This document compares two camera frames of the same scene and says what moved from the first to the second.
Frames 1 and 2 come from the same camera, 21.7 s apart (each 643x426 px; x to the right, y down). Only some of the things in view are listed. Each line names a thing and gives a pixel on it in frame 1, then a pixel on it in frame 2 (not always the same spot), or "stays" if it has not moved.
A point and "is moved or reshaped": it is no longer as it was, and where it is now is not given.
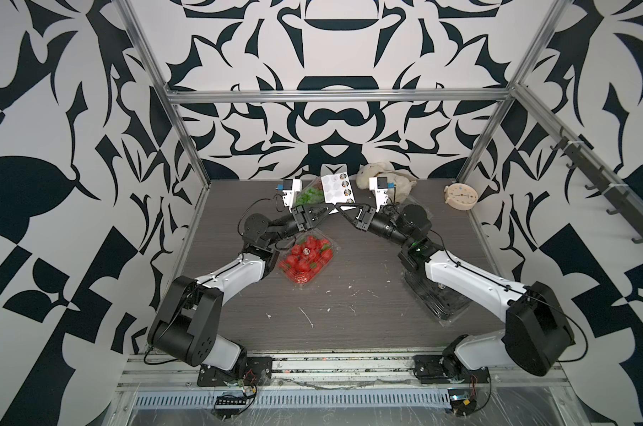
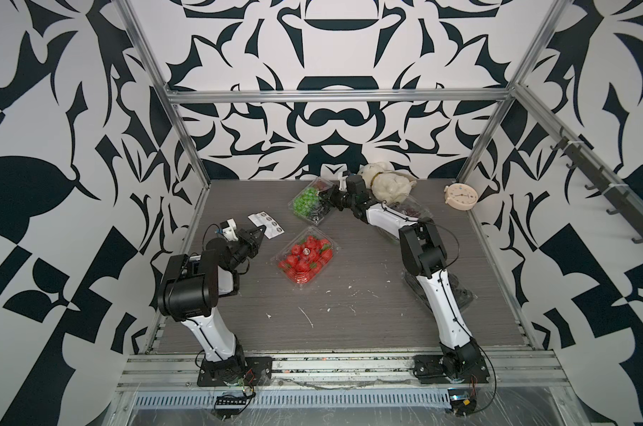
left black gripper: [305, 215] to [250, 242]
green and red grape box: [313, 193] stays
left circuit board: [225, 414] stays
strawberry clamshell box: [306, 261] stays
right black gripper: [368, 215] to [330, 196]
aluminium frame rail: [147, 374] stays
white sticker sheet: [337, 188] is moved or reshaped
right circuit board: [462, 403] stays
